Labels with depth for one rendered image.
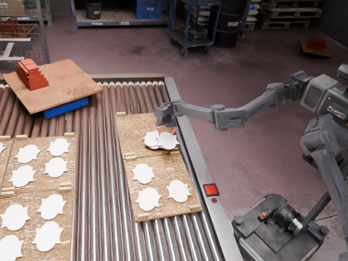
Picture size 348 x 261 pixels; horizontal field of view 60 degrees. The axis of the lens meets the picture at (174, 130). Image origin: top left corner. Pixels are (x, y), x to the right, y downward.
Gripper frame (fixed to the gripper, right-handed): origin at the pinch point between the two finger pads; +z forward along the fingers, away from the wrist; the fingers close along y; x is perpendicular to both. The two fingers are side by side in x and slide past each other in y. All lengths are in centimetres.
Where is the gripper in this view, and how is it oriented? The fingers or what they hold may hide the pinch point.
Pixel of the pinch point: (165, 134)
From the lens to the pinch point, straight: 177.3
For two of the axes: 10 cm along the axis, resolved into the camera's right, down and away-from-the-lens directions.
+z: -0.8, 8.8, 4.7
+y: 9.6, -0.6, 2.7
